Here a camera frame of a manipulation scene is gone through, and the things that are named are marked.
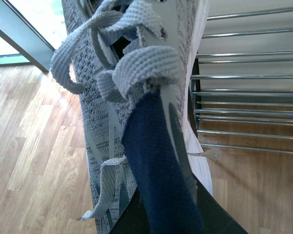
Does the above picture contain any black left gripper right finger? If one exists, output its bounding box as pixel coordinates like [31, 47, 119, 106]
[196, 181, 248, 234]

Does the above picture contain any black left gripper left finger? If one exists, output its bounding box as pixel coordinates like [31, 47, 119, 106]
[109, 188, 151, 234]

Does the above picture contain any black metal shoe rack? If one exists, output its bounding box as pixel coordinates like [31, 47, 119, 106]
[189, 0, 293, 155]

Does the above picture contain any dark window frame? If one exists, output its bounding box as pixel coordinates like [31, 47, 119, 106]
[0, 0, 55, 72]

